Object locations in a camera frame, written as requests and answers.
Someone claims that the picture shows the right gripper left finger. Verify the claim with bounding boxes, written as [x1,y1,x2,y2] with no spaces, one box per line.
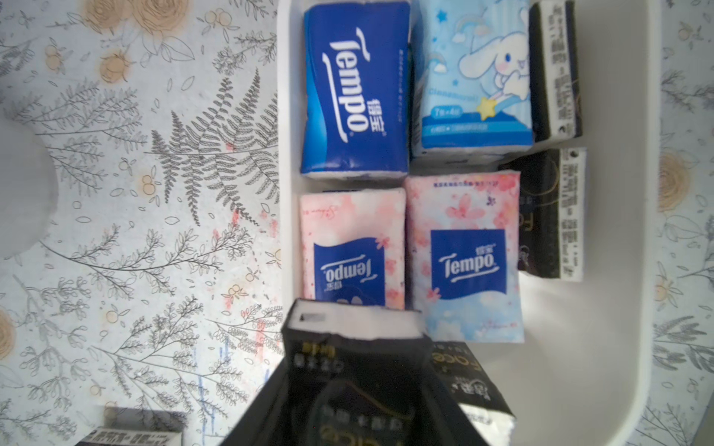
[221,359,296,446]

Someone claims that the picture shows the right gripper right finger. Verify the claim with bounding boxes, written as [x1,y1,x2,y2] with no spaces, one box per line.
[418,367,483,445]

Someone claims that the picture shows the pink tissue pack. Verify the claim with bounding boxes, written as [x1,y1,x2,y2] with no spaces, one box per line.
[299,188,406,310]
[405,170,524,343]

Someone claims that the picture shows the pink tissue pack front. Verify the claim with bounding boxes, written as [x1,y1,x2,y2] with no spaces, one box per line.
[299,188,406,310]

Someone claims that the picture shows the black Face tissue pack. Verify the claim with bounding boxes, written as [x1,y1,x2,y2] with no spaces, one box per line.
[499,148,588,282]

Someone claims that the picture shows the blue Tempo tissue pack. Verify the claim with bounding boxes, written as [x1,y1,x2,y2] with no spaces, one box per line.
[301,1,411,180]

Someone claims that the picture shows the light blue tissue pack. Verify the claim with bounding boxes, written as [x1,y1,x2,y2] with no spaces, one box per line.
[411,0,535,158]

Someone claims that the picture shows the white storage box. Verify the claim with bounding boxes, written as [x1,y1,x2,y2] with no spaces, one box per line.
[276,0,663,446]

